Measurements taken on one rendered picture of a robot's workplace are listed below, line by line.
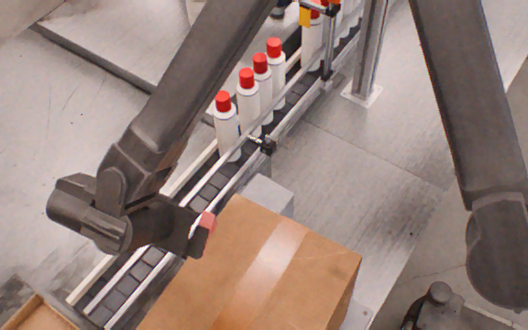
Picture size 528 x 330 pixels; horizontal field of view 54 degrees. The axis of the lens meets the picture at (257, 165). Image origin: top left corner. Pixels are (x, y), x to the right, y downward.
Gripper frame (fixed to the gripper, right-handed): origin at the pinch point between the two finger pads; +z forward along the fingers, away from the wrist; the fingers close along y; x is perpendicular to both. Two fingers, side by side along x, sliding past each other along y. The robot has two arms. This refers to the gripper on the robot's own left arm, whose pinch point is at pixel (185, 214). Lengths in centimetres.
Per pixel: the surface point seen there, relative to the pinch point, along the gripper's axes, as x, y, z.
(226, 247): 3.5, -6.6, 4.3
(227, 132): -11.5, 10.5, 32.3
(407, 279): 26, -37, 131
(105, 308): 28.1, 16.8, 14.6
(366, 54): -39, -8, 58
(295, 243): -0.5, -16.3, 7.7
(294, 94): -24, 6, 58
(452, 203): -5, -44, 156
